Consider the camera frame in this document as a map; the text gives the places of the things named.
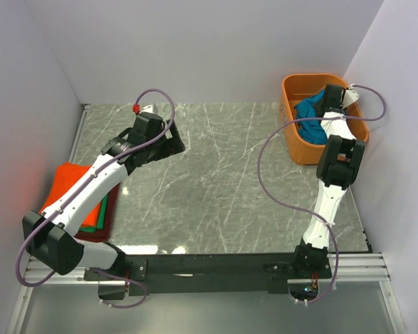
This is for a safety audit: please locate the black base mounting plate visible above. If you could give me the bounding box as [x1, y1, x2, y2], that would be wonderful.
[83, 253, 333, 301]

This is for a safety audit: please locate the folded dark red t shirt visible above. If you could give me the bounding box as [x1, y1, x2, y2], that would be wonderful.
[75, 184, 120, 242]

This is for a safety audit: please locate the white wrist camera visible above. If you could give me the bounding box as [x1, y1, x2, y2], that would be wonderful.
[140, 104, 158, 115]
[341, 88, 359, 109]

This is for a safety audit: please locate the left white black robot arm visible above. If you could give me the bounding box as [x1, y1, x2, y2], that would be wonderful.
[20, 111, 185, 280]

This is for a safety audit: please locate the purple cable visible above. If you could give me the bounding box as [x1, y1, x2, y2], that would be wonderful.
[257, 83, 387, 304]
[15, 88, 176, 287]

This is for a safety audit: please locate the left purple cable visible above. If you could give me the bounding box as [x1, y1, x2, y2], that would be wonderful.
[15, 88, 176, 287]

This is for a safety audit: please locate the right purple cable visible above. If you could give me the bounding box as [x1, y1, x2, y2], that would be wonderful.
[257, 83, 387, 304]

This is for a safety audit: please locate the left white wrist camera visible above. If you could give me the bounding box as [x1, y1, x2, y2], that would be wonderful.
[140, 104, 158, 115]

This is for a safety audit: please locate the aluminium rail frame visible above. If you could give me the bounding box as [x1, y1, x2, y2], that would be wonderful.
[24, 253, 391, 285]

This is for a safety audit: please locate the folded orange t shirt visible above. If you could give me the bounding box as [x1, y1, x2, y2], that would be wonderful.
[40, 162, 102, 232]

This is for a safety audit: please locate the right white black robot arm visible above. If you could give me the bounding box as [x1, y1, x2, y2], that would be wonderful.
[291, 84, 365, 278]

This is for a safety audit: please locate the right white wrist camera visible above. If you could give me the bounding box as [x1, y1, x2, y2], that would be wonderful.
[341, 88, 359, 109]

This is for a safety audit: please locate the teal blue t shirt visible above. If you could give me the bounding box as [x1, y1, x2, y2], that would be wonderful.
[295, 90, 327, 145]

